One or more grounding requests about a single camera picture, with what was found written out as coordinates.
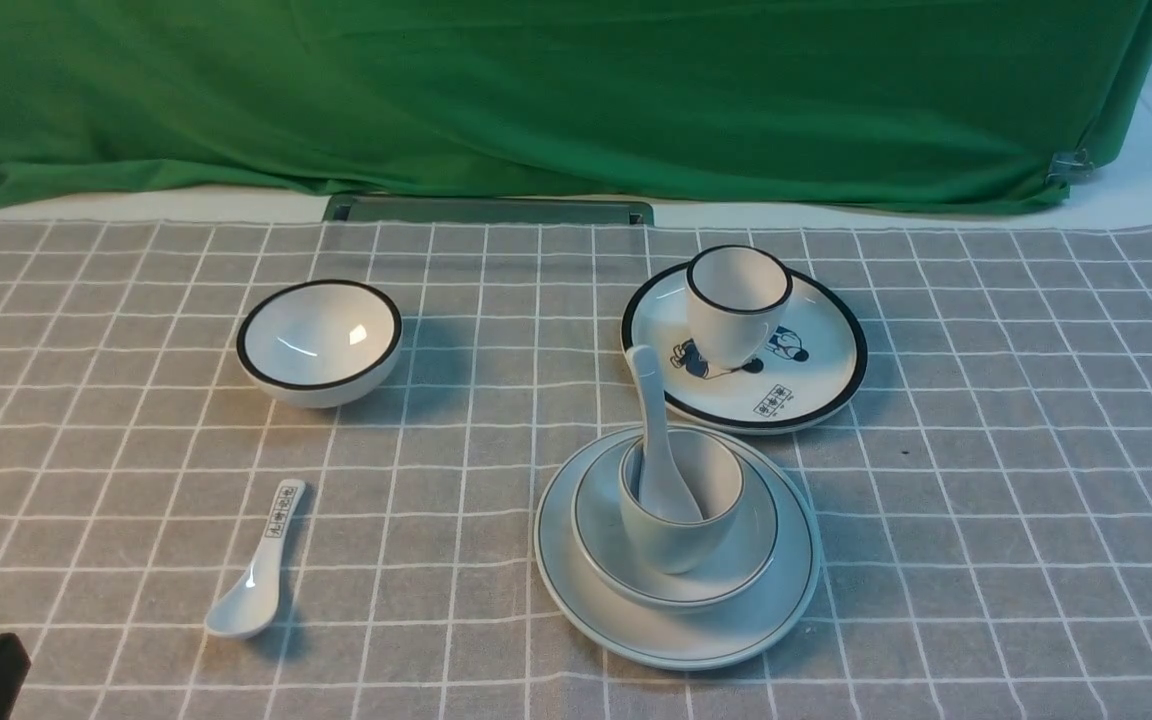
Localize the plain white ceramic spoon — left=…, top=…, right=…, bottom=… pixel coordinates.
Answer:
left=626, top=344, right=703, bottom=524

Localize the pale blue cup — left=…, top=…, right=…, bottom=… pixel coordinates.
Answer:
left=617, top=424, right=748, bottom=574

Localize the pale blue shallow bowl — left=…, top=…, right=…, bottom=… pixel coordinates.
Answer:
left=571, top=435, right=780, bottom=611

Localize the white spoon with characters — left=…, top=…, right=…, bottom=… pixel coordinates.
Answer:
left=204, top=478, right=306, bottom=639

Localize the white bowl black rim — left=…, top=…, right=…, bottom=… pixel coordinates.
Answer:
left=236, top=279, right=404, bottom=409

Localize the pale blue large plate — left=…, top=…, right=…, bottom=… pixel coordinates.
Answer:
left=532, top=429, right=823, bottom=670

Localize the white cup black rim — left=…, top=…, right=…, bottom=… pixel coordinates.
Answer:
left=685, top=245, right=794, bottom=372

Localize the white plate black rim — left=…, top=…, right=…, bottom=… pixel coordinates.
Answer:
left=620, top=263, right=869, bottom=435

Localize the green backdrop cloth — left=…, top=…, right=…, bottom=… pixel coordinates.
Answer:
left=0, top=1, right=1152, bottom=215

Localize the metal backdrop clip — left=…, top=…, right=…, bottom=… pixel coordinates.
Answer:
left=1044, top=149, right=1097, bottom=184

